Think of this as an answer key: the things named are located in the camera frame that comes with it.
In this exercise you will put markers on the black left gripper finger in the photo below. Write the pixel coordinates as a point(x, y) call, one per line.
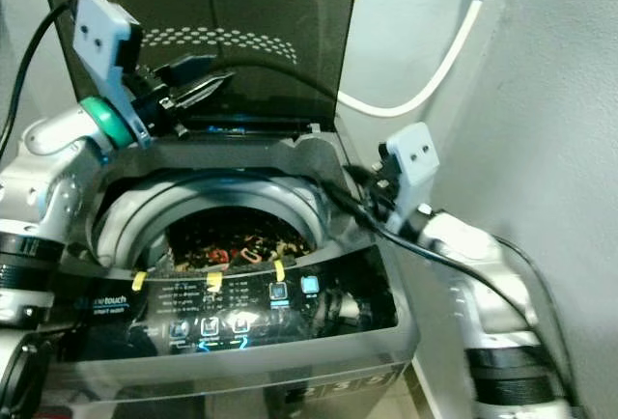
point(188, 64)
point(205, 91)

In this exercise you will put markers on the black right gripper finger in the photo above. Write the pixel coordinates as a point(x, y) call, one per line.
point(361, 175)
point(351, 205)

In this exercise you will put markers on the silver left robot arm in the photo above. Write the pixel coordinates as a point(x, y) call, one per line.
point(48, 178)

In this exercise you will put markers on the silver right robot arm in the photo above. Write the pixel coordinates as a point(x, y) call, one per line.
point(473, 255)

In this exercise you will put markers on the grey top-load washing machine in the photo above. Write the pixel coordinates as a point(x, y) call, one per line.
point(348, 255)

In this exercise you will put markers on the dark patterned clothes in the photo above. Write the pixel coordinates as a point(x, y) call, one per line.
point(232, 243)

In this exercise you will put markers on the yellow tape strip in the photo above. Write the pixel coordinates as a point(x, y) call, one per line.
point(214, 281)
point(139, 281)
point(280, 271)

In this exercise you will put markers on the steel washer drum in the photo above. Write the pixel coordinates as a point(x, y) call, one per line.
point(130, 211)

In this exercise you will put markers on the glossy black control panel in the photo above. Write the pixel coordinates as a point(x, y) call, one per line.
point(251, 318)

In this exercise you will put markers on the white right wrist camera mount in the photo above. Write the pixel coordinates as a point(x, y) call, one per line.
point(413, 158)

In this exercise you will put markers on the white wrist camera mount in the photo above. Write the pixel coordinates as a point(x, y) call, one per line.
point(101, 38)
point(413, 158)

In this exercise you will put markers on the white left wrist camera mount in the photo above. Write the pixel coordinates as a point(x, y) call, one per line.
point(101, 38)

